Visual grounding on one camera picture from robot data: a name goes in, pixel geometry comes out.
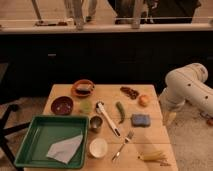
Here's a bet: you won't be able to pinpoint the small metal cup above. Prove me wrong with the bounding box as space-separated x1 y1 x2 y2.
90 116 103 133

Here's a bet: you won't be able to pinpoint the dark red bowl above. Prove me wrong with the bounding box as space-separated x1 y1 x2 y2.
51 96 73 115

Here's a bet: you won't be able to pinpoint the light green plastic cup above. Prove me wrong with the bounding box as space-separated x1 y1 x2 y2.
79 100 92 114

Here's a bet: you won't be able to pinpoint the orange bowl with contents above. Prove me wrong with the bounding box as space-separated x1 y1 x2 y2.
71 79 95 97

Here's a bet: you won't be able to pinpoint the grey cloth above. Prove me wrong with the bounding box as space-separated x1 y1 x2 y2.
46 134 83 164

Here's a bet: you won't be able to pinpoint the black office chair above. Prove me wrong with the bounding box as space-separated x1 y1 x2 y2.
0 62 32 171

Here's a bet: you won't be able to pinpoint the wooden table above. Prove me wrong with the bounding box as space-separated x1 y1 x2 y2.
24 84 178 171

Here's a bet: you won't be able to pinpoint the silver fork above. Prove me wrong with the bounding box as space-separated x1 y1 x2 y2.
112 131 134 162

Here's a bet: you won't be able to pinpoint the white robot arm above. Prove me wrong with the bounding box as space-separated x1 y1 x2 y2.
159 63 213 126

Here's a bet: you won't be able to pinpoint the green pepper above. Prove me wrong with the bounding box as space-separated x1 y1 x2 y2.
116 102 125 124

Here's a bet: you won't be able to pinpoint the green plastic tray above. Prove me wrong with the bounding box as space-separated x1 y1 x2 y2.
14 115 89 169

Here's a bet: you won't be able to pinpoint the blue sponge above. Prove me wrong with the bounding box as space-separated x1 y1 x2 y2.
131 114 151 127

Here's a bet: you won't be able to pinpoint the orange fruit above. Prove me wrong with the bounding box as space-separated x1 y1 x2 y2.
138 95 150 107

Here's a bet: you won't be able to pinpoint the white handled kitchen tool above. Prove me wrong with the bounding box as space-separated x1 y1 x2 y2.
96 102 121 137

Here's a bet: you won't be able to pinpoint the dark red food pieces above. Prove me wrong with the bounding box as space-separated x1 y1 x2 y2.
120 87 139 100

